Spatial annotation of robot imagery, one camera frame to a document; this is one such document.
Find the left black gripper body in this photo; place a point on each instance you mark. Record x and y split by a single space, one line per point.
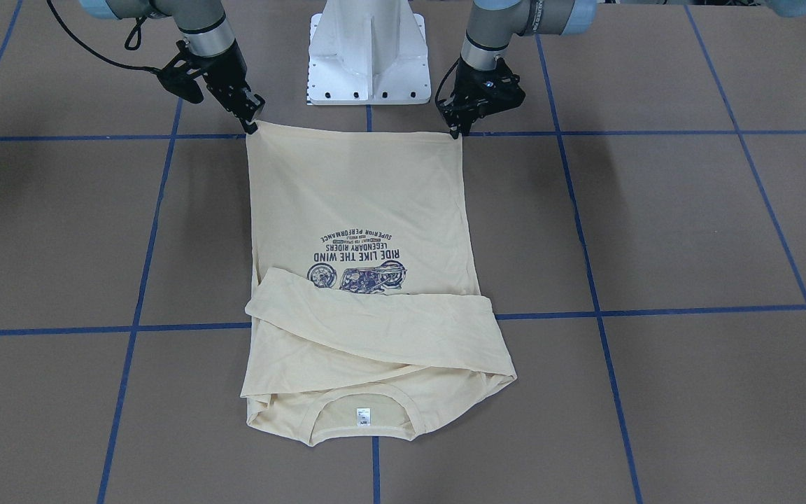
471 82

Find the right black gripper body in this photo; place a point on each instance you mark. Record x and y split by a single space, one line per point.
223 71

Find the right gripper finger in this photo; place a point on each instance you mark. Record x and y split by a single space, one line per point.
249 124

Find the beige printed t-shirt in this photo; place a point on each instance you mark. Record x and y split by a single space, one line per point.
367 314

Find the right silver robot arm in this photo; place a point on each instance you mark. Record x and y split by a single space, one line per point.
208 49

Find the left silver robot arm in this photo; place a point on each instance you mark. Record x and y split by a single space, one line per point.
522 17

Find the brown paper table cover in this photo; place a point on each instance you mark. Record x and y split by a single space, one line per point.
639 224

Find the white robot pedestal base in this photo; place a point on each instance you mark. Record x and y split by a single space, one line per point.
367 53

